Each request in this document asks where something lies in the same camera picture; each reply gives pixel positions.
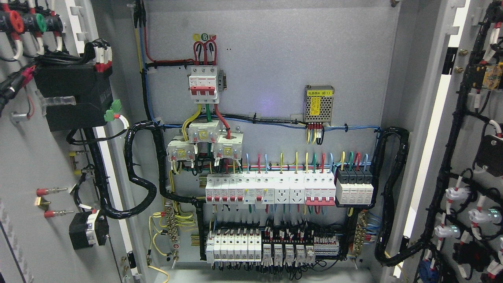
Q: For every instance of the white current transformers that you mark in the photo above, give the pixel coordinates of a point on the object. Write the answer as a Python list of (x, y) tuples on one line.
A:
[(205, 137)]

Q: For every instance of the black relay terminal row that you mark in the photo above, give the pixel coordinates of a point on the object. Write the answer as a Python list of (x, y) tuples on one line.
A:
[(272, 247)]

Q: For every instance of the black digital power meter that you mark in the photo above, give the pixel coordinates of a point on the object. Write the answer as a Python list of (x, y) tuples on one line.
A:
[(77, 96)]

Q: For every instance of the white rotary selector switch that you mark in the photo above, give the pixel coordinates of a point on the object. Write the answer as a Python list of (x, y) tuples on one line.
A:
[(88, 228)]

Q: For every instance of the red main circuit breaker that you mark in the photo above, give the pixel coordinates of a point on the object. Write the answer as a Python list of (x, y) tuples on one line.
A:
[(206, 83)]

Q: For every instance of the grey cabinet door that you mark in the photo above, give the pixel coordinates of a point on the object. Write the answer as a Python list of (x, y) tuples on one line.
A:
[(444, 221), (37, 249)]

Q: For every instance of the metal mesh power supply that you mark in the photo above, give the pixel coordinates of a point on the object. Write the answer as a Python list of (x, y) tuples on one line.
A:
[(319, 101)]

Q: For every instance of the white socket breaker row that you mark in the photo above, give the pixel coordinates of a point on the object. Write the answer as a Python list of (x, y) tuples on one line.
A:
[(270, 188)]

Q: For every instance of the black white surge protector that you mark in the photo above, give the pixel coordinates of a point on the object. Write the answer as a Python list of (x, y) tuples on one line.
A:
[(354, 188)]

